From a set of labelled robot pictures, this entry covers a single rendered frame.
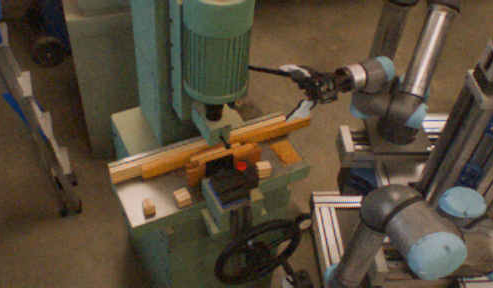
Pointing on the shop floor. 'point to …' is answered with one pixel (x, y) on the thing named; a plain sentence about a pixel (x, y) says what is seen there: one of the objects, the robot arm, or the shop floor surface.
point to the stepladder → (19, 84)
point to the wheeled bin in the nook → (52, 15)
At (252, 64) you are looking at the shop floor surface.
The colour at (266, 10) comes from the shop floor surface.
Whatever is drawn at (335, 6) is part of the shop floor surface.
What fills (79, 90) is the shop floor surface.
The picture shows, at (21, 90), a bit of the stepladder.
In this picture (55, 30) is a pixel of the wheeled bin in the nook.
